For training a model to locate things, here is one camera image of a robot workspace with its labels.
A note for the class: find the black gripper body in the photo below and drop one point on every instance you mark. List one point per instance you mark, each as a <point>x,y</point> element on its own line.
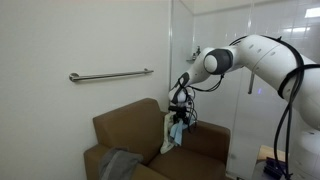
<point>182,115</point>

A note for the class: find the blue towel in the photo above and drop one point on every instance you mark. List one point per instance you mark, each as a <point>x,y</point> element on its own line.
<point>176,132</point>

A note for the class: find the white towel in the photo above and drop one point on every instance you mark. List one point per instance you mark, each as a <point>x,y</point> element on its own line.
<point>167,144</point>

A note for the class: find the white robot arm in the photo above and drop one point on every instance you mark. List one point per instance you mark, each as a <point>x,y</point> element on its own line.
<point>273,60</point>

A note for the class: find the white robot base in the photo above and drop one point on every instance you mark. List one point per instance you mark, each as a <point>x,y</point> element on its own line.
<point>304,158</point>

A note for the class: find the grey towel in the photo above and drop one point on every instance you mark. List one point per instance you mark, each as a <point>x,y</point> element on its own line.
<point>118,164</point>

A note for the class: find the metal towel bar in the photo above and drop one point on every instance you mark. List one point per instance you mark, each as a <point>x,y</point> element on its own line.
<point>74,77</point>

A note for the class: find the brown armchair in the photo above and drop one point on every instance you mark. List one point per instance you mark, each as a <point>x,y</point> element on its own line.
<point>139,127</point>

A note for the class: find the glass shower shelf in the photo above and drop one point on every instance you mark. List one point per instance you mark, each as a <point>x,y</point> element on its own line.
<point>190,61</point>

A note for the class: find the dark bottle on shelf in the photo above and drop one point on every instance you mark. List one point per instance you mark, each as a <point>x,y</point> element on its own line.
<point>198,51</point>

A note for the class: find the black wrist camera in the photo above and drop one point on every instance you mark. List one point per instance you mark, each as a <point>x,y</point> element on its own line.
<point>177,109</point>

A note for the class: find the metal shower door handle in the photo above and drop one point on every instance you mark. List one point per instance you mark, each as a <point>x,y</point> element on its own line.
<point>251,83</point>

